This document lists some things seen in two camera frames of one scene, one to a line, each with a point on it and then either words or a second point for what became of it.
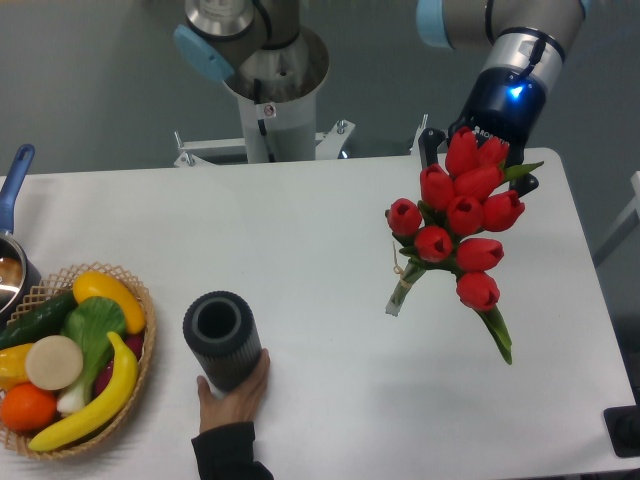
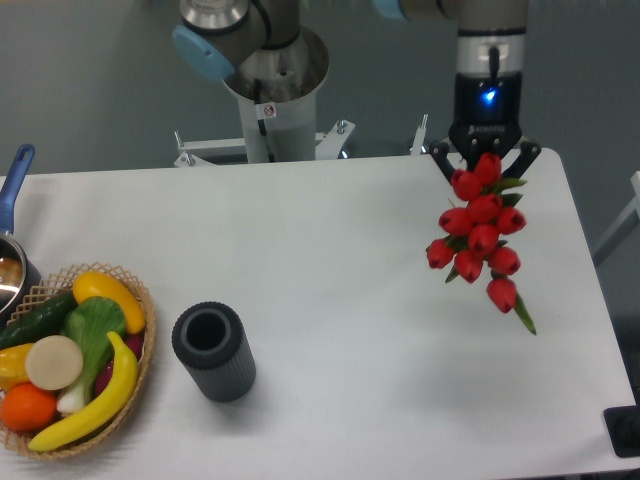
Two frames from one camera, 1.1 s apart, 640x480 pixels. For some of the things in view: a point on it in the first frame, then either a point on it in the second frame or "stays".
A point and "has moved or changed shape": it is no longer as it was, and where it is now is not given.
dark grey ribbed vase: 222,329 has moved or changed shape
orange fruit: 26,408 stays
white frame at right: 629,221 stays
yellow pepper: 13,371 stays
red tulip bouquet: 468,195 has moved or changed shape
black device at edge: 622,425 stays
